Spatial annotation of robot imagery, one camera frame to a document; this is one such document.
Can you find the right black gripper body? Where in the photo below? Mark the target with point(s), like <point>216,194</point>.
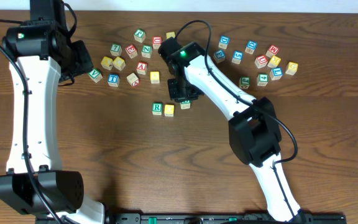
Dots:
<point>179,90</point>

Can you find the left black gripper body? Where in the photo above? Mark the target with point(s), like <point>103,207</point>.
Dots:
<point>81,58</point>

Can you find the green B block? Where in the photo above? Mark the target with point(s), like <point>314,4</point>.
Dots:
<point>185,105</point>

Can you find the yellow O block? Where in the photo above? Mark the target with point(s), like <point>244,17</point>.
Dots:
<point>169,110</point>

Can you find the green R block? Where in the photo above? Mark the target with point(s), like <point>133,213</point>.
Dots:
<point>157,109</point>

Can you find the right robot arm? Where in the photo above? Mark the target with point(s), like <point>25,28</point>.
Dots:
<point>254,130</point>

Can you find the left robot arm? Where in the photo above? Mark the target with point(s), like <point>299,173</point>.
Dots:
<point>41,56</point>

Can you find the green V block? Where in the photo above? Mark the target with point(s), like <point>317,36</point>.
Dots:
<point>95,75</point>

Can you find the yellow block far left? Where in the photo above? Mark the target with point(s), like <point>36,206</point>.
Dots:
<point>107,63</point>

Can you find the yellow block centre left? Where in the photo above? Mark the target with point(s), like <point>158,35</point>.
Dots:
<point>155,77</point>

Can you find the blue T block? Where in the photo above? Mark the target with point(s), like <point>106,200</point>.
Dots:
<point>113,80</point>

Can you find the green 7 block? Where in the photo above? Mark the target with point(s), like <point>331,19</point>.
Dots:
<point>116,50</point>

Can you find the yellow C block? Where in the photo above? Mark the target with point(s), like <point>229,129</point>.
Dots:
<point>119,63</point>

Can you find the red A block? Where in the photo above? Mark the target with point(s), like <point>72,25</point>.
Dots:
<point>141,68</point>

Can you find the plain wood red block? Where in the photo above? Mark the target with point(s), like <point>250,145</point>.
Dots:
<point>133,79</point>

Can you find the green Z block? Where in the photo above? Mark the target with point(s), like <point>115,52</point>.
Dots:
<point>146,51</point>

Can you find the blue P block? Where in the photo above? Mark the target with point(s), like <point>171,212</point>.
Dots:
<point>219,56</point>

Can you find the red E block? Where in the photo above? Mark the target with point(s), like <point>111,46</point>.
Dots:
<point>131,51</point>

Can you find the red U block left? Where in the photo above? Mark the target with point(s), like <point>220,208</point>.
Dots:
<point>156,42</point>

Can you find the red u block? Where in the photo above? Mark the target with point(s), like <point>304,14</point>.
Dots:
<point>261,61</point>
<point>156,42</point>

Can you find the yellow block top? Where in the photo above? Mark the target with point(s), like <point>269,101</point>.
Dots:
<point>170,35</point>

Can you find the green J block lower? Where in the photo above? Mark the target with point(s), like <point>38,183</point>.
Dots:
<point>244,82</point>

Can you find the green j block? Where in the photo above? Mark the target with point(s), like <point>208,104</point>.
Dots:
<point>139,35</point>
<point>244,82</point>

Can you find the green J block top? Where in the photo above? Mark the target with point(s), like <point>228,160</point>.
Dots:
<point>139,35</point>

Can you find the blue D block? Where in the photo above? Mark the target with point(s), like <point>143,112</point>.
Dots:
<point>223,42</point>

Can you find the blue 5 block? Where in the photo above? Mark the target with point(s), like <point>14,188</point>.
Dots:
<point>237,57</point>

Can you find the green 4 block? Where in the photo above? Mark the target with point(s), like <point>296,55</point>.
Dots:
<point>262,79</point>

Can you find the red U block right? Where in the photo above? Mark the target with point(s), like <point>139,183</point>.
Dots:
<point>261,61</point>

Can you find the blue L block right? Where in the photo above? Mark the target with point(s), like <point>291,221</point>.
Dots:
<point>276,73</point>

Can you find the yellow X block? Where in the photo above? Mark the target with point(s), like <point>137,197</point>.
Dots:
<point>274,62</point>

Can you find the red M block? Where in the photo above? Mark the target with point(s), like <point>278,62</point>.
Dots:
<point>272,50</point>

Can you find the yellow G block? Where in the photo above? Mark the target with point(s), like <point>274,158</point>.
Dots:
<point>291,68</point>

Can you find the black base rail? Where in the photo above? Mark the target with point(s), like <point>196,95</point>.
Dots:
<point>248,218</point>

